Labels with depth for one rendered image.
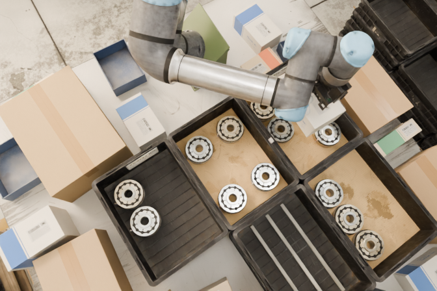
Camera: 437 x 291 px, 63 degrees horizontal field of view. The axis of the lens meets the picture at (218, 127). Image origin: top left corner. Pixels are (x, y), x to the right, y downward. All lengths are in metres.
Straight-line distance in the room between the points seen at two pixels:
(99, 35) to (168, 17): 1.74
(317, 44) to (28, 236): 1.09
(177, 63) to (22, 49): 1.94
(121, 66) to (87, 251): 0.79
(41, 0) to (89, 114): 1.64
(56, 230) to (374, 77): 1.32
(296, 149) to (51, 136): 0.91
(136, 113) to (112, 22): 1.29
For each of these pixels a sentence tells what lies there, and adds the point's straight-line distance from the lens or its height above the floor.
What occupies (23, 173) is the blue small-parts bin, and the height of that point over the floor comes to 0.70.
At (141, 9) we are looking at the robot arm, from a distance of 0.92.
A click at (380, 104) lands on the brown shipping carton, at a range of 1.55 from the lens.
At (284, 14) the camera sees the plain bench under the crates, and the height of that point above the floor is 0.70.
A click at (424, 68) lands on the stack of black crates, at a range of 2.35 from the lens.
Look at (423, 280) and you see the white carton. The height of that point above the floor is 0.79.
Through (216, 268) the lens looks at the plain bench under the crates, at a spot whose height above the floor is 0.70.
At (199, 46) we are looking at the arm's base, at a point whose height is 0.89.
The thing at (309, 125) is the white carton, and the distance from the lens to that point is 1.13.
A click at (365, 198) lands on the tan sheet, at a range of 1.46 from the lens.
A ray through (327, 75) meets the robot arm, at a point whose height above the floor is 1.34.
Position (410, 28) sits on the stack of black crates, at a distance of 2.30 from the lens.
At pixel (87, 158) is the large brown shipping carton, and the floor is 0.90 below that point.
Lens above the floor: 2.15
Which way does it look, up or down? 72 degrees down
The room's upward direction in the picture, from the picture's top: 8 degrees clockwise
